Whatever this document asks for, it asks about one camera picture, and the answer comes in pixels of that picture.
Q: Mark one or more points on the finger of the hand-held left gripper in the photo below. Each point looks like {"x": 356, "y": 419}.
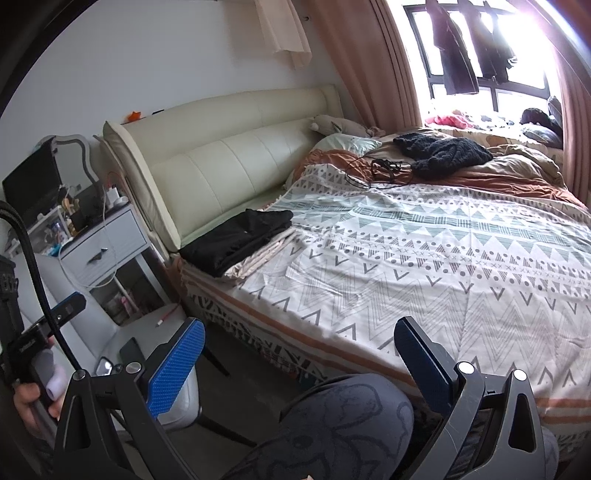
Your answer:
{"x": 69, "y": 308}

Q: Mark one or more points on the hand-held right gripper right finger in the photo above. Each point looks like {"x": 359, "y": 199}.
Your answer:
{"x": 422, "y": 369}

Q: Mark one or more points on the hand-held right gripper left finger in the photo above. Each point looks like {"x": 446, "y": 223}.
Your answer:
{"x": 178, "y": 364}

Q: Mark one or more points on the black button shirt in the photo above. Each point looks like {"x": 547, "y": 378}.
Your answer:
{"x": 231, "y": 242}

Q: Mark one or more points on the red clothes pile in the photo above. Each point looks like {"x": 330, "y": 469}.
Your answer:
{"x": 450, "y": 121}

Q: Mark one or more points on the person's left hand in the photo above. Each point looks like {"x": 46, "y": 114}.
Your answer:
{"x": 32, "y": 406}

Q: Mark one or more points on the black phone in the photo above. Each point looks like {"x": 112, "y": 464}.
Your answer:
{"x": 131, "y": 350}

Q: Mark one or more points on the white chair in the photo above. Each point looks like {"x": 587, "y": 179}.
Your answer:
{"x": 138, "y": 323}

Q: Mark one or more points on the white nightstand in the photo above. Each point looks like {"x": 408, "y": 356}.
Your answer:
{"x": 106, "y": 244}

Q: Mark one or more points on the clear plastic organizer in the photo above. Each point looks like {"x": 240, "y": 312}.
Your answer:
{"x": 46, "y": 230}

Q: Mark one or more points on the person's leg grey patterned pants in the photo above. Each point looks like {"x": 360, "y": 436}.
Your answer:
{"x": 332, "y": 424}

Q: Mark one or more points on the patterned white teal blanket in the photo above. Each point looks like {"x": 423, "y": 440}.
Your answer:
{"x": 415, "y": 258}

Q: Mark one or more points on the black monitor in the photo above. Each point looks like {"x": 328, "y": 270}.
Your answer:
{"x": 32, "y": 189}

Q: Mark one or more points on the folded beige sheet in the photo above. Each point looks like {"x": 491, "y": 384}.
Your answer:
{"x": 265, "y": 256}

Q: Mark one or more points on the white framed mirror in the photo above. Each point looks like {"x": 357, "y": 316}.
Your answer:
{"x": 81, "y": 157}

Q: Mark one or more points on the small orange toy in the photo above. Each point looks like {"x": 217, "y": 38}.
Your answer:
{"x": 135, "y": 117}

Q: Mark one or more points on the orange beige duvet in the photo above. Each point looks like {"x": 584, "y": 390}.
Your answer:
{"x": 498, "y": 177}

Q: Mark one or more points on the cream leather bed headboard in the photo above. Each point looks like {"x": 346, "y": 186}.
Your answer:
{"x": 231, "y": 161}

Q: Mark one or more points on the black knitted sweater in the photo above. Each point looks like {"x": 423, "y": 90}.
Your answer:
{"x": 443, "y": 154}

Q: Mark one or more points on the light green pillow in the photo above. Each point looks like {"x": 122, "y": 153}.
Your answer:
{"x": 346, "y": 144}

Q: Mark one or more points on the grey plush toy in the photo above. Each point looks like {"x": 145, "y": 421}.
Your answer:
{"x": 332, "y": 124}

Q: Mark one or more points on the dark grey pillow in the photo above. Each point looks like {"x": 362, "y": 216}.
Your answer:
{"x": 545, "y": 136}

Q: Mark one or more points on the black fluffy cushion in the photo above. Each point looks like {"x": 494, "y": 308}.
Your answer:
{"x": 535, "y": 115}

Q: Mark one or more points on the pink curtain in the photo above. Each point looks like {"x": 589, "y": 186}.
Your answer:
{"x": 577, "y": 129}
{"x": 369, "y": 60}

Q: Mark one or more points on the black framed window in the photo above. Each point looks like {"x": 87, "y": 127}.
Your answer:
{"x": 494, "y": 92}

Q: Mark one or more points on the dark hanging jacket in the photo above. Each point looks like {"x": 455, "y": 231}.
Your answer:
{"x": 494, "y": 55}
{"x": 455, "y": 55}

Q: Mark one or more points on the beige hanging cloth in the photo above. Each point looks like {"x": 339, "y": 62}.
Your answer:
{"x": 286, "y": 32}

